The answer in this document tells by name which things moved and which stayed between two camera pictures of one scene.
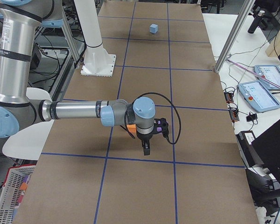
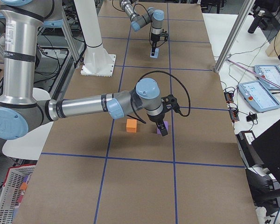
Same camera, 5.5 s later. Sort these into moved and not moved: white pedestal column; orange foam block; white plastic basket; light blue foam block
Moved: light blue foam block
Not moved: white plastic basket; white pedestal column; orange foam block
